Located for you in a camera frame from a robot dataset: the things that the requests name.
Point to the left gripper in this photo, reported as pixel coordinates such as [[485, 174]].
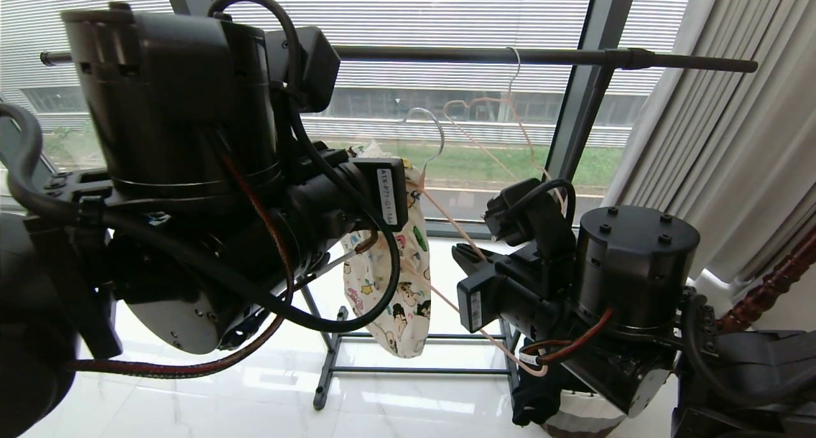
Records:
[[382, 192]]

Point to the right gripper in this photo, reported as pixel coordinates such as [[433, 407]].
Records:
[[529, 291]]

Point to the cream printed garment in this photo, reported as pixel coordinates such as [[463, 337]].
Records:
[[389, 285]]

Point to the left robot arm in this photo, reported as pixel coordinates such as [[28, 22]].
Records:
[[172, 106]]

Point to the black clothes rack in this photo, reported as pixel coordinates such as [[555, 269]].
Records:
[[446, 54]]

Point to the white laundry basket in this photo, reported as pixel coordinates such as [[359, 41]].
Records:
[[586, 419]]

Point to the window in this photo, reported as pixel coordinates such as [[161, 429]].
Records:
[[446, 17]]

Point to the beige curtain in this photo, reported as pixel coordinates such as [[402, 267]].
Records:
[[733, 138]]

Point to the brown turned wooden stand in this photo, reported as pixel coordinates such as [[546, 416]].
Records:
[[765, 291]]

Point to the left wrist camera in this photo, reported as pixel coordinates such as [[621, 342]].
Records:
[[312, 62]]

